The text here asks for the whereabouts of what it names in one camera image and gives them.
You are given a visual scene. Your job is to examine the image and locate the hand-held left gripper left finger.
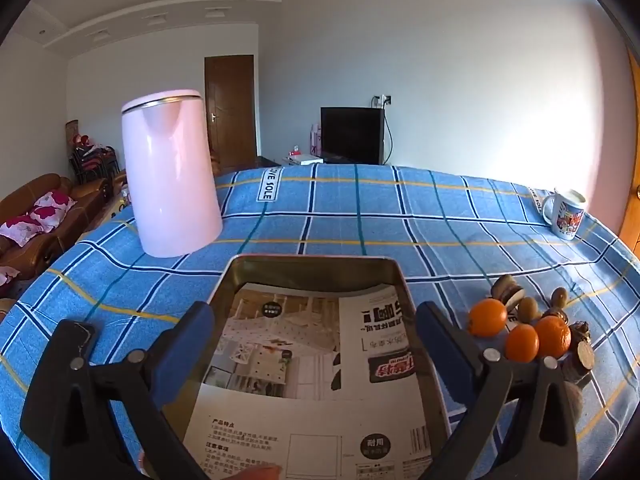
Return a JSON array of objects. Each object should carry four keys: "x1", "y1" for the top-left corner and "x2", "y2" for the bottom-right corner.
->
[{"x1": 47, "y1": 301, "x2": 216, "y2": 480}]

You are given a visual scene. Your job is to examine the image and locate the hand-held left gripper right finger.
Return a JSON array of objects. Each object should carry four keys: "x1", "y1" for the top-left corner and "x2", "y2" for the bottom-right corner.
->
[{"x1": 414, "y1": 301, "x2": 581, "y2": 480}]

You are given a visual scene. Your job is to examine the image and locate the orange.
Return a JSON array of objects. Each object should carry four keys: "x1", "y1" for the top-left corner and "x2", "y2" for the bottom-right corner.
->
[
  {"x1": 468, "y1": 298, "x2": 508, "y2": 337},
  {"x1": 505, "y1": 323, "x2": 541, "y2": 363},
  {"x1": 534, "y1": 315, "x2": 572, "y2": 360}
]

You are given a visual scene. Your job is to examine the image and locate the metal rectangular tray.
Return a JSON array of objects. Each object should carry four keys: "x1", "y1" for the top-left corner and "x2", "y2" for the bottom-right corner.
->
[{"x1": 160, "y1": 255, "x2": 453, "y2": 480}]

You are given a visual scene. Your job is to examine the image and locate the person's left hand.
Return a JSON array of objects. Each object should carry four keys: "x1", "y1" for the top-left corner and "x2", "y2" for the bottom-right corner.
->
[{"x1": 235, "y1": 464, "x2": 282, "y2": 480}]

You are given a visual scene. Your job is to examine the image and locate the blue plaid tablecloth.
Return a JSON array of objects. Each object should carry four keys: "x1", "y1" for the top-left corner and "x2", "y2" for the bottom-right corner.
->
[{"x1": 0, "y1": 162, "x2": 640, "y2": 480}]

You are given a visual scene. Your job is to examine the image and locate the pink electric kettle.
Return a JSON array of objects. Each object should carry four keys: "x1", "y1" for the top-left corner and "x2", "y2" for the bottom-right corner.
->
[{"x1": 121, "y1": 89, "x2": 224, "y2": 258}]

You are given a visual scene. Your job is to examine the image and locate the white printed mug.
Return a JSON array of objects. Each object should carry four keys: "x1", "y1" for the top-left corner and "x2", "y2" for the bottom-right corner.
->
[{"x1": 541, "y1": 188, "x2": 587, "y2": 239}]

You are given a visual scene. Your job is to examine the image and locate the brown leather sofa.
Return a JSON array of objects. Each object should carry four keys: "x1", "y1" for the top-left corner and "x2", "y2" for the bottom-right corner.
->
[{"x1": 0, "y1": 173, "x2": 113, "y2": 281}]

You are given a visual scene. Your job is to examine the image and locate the pink floral cushion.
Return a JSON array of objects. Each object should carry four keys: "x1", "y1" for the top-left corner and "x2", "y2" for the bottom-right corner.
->
[
  {"x1": 30, "y1": 190, "x2": 77, "y2": 231},
  {"x1": 0, "y1": 215, "x2": 43, "y2": 247}
]

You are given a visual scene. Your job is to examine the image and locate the low tv cabinet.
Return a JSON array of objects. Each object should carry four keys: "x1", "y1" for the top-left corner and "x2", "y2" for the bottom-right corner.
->
[{"x1": 255, "y1": 151, "x2": 386, "y2": 168}]

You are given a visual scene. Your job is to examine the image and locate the stacked dark chairs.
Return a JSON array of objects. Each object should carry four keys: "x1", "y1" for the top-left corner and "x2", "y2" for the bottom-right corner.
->
[{"x1": 69, "y1": 145, "x2": 120, "y2": 186}]

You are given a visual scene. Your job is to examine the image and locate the black television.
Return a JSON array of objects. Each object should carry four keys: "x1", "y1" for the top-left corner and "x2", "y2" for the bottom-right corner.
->
[{"x1": 320, "y1": 106, "x2": 386, "y2": 166}]

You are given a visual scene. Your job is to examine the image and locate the light wooden door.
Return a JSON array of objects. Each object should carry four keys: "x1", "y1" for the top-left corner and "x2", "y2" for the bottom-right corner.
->
[{"x1": 617, "y1": 50, "x2": 640, "y2": 261}]

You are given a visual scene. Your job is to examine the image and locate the dark brown wooden door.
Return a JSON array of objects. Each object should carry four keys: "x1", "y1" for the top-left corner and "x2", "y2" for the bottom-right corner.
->
[{"x1": 204, "y1": 54, "x2": 259, "y2": 171}]

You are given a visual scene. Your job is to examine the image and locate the black power cable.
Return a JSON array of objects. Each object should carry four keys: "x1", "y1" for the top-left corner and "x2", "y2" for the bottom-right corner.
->
[{"x1": 382, "y1": 105, "x2": 394, "y2": 166}]

